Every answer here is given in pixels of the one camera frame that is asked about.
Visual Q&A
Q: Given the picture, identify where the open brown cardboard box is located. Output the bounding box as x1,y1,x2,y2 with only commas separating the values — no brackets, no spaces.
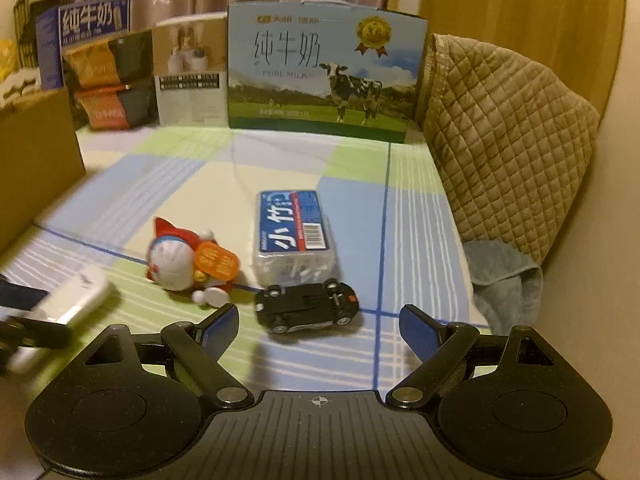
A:
0,89,86,248

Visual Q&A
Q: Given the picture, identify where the red instant noodle bowl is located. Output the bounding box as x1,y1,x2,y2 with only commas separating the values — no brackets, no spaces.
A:
74,79,157,130

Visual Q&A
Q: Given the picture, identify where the tan shipping cardboard box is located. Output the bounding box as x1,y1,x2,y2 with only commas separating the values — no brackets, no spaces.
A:
0,68,41,108

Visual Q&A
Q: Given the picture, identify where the blue tissue pack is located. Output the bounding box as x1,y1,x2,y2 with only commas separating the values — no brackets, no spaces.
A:
253,190,337,287

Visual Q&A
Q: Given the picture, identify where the Doraemon toy figure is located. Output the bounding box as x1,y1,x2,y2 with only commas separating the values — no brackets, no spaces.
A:
146,217,240,308

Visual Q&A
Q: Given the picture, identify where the grey blue towel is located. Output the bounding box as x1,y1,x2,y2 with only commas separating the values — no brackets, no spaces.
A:
463,240,544,336

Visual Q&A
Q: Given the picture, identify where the checkered table cloth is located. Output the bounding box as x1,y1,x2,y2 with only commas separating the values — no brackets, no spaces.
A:
1,128,487,391

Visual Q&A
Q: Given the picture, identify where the black toy car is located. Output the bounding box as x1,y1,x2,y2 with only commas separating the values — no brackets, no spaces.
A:
254,278,360,335

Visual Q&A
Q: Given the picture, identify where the light blue milk box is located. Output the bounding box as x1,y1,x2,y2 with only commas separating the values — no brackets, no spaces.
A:
228,0,428,143

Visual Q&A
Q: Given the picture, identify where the yellow plastic bag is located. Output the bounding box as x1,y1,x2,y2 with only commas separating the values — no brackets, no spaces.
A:
0,39,20,82

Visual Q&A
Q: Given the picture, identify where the white product box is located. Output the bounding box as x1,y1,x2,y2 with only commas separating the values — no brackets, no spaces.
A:
152,12,228,127

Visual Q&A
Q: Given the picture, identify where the dark blue milk carton box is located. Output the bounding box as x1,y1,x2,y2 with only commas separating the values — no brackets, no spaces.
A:
36,0,131,90

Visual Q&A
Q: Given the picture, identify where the quilted beige cushion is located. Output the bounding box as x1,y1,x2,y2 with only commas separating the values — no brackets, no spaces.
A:
416,34,600,263

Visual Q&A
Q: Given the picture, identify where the black folding hand cart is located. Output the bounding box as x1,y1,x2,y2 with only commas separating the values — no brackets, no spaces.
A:
13,0,72,68

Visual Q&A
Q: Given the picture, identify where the white power adapter plug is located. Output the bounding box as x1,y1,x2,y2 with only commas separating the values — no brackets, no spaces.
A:
1,264,111,375

